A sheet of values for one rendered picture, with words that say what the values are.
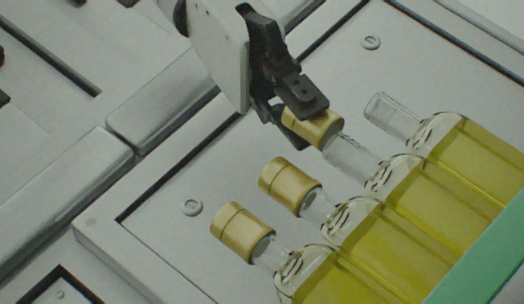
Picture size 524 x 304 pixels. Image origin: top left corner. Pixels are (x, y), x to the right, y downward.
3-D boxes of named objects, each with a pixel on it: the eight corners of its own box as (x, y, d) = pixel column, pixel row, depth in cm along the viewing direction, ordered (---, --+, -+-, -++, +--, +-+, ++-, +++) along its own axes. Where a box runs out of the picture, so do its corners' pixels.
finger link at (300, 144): (255, 119, 95) (297, 169, 92) (255, 97, 92) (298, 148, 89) (284, 104, 96) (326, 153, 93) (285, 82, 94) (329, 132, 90)
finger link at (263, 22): (223, 19, 93) (252, 74, 93) (248, -4, 86) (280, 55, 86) (235, 14, 94) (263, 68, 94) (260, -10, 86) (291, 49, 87)
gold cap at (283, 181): (321, 198, 88) (283, 170, 89) (324, 175, 85) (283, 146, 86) (295, 225, 86) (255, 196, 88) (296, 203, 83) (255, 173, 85)
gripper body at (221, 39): (170, 51, 100) (233, 127, 95) (164, -26, 92) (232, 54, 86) (235, 19, 103) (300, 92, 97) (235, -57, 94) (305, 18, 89)
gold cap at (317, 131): (343, 134, 90) (304, 108, 92) (346, 109, 87) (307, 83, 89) (317, 159, 89) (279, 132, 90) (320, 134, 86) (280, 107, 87)
